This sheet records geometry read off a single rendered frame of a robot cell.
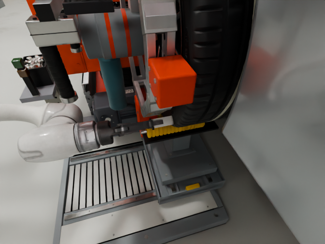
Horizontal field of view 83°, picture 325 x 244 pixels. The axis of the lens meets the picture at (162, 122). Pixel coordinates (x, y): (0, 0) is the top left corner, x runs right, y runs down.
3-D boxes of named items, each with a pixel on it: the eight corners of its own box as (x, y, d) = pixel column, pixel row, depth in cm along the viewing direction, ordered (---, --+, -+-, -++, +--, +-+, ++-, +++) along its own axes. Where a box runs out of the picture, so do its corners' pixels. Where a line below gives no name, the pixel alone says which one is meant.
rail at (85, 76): (101, 108, 139) (94, 83, 124) (88, 110, 137) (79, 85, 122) (96, 19, 312) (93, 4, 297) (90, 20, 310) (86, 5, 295)
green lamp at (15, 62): (23, 68, 91) (19, 60, 88) (14, 68, 90) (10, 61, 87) (25, 64, 94) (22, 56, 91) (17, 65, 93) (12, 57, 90)
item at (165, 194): (221, 188, 102) (226, 179, 96) (159, 205, 95) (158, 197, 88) (188, 127, 137) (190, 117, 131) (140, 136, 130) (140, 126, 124)
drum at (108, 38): (155, 61, 61) (154, 12, 51) (88, 69, 57) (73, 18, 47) (146, 45, 71) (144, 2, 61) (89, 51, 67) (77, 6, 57)
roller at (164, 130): (209, 128, 80) (212, 118, 76) (142, 142, 74) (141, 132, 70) (203, 119, 84) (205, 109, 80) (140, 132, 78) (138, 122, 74)
